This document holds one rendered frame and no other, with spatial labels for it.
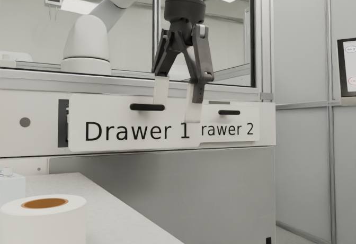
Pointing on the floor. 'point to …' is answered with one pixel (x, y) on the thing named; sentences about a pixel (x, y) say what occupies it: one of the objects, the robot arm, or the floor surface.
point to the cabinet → (181, 188)
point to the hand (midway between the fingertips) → (174, 109)
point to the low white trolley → (101, 211)
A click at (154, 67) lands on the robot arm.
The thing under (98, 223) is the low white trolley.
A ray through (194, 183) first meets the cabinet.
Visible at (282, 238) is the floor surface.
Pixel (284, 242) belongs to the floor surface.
